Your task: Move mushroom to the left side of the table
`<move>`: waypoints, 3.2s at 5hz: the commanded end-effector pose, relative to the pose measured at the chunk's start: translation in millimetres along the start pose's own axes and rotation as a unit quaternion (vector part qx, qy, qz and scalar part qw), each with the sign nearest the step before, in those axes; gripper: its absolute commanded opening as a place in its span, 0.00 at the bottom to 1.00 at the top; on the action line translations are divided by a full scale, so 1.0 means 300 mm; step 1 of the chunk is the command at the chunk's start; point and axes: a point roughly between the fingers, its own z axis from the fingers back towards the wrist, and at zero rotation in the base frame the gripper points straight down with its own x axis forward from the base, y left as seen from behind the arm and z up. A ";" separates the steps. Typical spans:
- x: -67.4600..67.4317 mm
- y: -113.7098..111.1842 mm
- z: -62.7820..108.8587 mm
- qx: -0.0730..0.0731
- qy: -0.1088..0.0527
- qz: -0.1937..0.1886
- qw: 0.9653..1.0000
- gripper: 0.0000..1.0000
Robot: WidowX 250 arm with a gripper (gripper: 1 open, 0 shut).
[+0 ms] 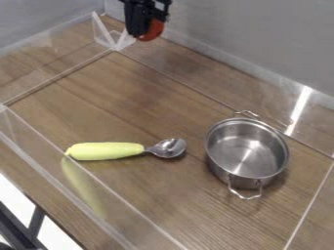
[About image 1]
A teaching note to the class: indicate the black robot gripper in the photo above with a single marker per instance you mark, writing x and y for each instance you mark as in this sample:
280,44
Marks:
153,9

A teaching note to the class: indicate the red white toy mushroom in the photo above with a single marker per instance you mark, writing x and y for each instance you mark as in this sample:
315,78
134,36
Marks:
155,30

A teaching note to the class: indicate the stainless steel pot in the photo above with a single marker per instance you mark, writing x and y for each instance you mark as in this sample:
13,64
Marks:
245,153

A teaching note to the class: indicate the clear acrylic corner bracket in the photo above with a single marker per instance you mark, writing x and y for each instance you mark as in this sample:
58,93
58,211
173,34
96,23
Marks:
113,40

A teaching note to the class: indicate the spoon with yellow handle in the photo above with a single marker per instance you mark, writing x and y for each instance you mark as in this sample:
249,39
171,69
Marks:
104,151

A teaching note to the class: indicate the clear acrylic enclosure wall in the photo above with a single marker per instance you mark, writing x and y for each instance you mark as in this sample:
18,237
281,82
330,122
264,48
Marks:
69,92

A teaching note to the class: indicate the black metal table frame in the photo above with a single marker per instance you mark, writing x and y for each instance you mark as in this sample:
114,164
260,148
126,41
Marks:
20,236

